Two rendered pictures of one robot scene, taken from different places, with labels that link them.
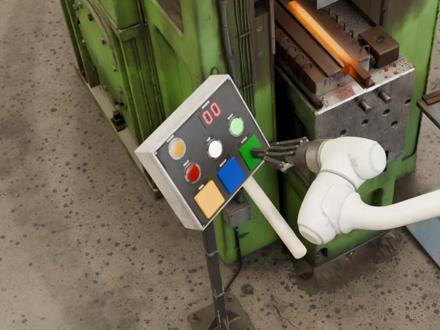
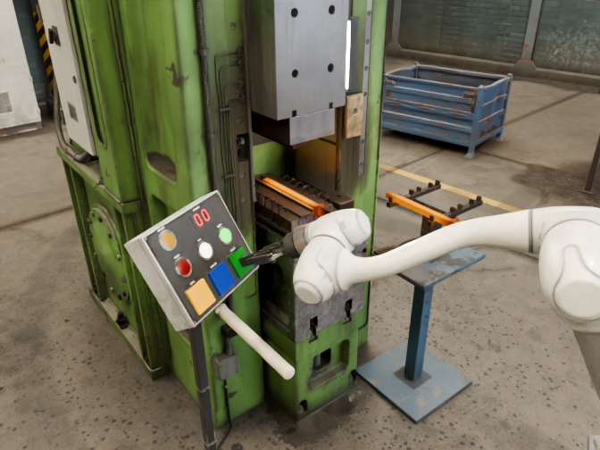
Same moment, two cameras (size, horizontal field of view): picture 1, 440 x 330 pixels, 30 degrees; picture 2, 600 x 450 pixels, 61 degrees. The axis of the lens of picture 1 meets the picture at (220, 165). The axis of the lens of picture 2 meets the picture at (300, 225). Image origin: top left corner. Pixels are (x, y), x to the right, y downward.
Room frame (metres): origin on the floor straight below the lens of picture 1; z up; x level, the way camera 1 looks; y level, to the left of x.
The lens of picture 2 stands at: (0.17, 0.08, 1.84)
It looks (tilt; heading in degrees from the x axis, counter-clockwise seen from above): 28 degrees down; 345
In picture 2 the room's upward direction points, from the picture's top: straight up
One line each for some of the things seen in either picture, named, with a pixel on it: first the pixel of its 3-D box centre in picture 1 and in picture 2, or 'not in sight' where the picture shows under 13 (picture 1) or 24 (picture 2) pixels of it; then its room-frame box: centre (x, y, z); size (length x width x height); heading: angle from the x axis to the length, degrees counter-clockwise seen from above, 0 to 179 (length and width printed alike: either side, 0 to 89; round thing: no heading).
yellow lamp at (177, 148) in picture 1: (177, 148); (167, 240); (1.43, 0.11, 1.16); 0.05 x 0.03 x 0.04; 113
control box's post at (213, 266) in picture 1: (210, 245); (202, 381); (1.53, 0.06, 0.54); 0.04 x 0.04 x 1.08; 23
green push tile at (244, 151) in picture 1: (251, 152); (239, 262); (1.52, -0.09, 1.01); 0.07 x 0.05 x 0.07; 138
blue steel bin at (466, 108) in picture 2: not in sight; (441, 105); (5.19, -2.89, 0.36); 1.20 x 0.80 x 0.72; 33
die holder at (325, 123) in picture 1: (318, 87); (289, 252); (2.05, -0.38, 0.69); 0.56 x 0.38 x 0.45; 23
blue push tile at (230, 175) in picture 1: (230, 175); (220, 279); (1.44, -0.03, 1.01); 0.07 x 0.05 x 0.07; 138
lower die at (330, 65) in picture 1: (306, 38); (279, 201); (2.01, -0.33, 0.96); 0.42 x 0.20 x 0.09; 23
